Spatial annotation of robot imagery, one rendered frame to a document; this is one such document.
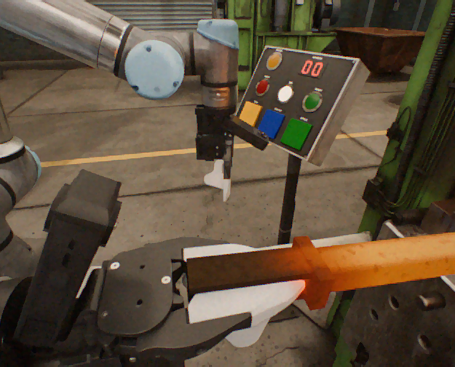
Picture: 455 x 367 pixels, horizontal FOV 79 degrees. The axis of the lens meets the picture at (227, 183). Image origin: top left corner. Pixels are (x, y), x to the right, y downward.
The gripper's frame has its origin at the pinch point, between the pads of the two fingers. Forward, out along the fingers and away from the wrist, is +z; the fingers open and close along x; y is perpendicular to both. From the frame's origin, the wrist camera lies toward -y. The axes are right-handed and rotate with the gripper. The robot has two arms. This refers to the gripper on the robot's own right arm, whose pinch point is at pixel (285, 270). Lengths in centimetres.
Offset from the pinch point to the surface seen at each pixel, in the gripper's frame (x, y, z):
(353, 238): -47, 48, 50
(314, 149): -48, 13, 29
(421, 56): -51, -9, 55
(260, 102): -72, 7, 21
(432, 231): -20, 20, 42
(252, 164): -218, 108, 66
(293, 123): -56, 9, 26
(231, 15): -487, -16, 99
